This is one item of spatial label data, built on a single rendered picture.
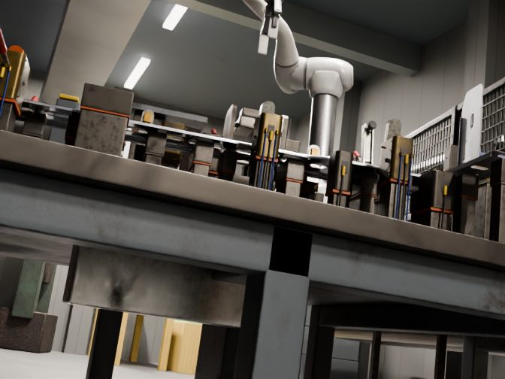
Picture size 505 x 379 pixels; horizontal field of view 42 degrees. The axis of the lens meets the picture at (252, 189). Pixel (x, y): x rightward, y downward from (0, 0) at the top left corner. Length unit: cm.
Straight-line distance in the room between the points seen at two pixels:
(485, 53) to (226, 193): 598
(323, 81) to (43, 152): 190
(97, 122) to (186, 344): 748
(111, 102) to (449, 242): 89
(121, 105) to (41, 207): 74
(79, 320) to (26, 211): 937
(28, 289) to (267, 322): 834
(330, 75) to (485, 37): 433
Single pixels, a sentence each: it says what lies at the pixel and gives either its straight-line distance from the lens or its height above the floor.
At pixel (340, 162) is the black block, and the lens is 174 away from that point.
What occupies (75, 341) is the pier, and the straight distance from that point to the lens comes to 1032.
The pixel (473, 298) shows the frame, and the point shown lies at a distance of 124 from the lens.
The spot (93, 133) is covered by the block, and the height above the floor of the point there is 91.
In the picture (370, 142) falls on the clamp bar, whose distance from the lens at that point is 219.
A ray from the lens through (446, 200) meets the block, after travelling 181.
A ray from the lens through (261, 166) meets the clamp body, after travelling 165.
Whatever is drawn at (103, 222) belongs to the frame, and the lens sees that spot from 97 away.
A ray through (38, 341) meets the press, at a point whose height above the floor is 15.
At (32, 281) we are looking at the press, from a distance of 930.
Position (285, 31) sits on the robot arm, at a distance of 263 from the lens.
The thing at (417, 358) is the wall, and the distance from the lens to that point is 715.
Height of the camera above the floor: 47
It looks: 13 degrees up
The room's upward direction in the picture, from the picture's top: 8 degrees clockwise
